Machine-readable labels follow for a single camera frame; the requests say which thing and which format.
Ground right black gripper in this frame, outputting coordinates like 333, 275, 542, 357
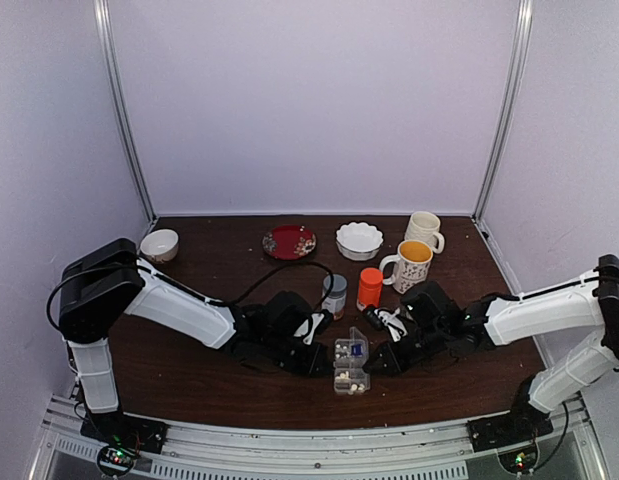
363, 323, 449, 380

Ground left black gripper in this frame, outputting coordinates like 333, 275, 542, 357
262, 332, 335, 379

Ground clear plastic pill organizer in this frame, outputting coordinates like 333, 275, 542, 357
333, 327, 371, 392

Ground grey lid vitamin bottle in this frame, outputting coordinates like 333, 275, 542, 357
321, 274, 348, 320

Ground orange pill bottle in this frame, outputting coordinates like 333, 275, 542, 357
356, 267, 384, 311

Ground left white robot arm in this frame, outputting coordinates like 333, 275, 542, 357
46, 238, 333, 444

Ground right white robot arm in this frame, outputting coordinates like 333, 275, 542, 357
363, 254, 619, 442

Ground cream pills in organizer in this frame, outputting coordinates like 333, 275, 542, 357
333, 369, 369, 395

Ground white pills in organizer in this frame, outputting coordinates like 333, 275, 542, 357
334, 341, 350, 360

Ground floral mug yellow inside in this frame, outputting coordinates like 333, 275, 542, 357
379, 240, 434, 294

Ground red floral plate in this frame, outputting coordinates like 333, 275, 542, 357
261, 225, 317, 261

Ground white scalloped bowl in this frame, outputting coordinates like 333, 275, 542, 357
336, 222, 384, 262

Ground cream ribbed mug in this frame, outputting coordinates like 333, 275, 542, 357
404, 211, 445, 254

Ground white ceramic rice bowl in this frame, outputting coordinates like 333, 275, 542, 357
140, 229, 179, 263

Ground front aluminium rail base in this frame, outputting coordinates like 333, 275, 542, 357
36, 389, 608, 480

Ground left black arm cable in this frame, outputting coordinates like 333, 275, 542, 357
45, 259, 338, 331

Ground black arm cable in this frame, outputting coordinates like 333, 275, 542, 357
45, 259, 338, 331
508, 267, 605, 301

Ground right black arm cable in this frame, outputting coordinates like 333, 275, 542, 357
508, 267, 605, 301

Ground right aluminium frame post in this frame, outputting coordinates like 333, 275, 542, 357
472, 0, 534, 225

